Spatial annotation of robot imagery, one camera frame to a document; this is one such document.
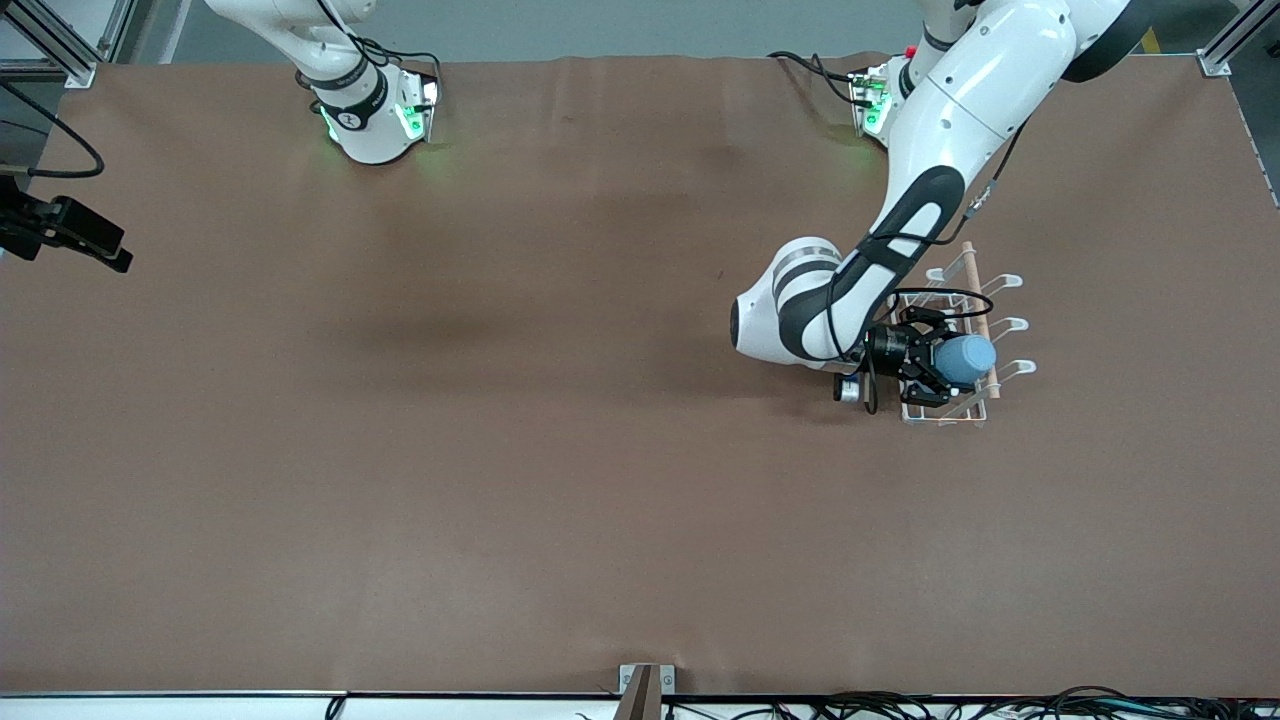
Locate white wire cup holder rack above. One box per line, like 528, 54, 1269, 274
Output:
888, 242, 1038, 429

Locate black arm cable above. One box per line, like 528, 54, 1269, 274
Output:
0, 80, 107, 181
828, 115, 1031, 416

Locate black base cables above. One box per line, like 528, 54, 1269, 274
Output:
768, 50, 866, 106
318, 0, 446, 113

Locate blue plastic cup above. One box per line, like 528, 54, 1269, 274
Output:
935, 335, 998, 389

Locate black left base cables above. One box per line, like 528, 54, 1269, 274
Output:
768, 50, 866, 106

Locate black right base cables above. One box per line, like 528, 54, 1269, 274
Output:
318, 0, 446, 113

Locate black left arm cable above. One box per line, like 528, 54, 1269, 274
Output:
828, 115, 1031, 416

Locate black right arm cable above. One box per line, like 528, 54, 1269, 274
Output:
0, 80, 107, 181

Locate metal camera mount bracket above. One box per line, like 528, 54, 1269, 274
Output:
618, 663, 677, 720

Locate aluminium frame post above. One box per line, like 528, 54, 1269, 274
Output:
0, 0, 98, 89
1197, 0, 1280, 79

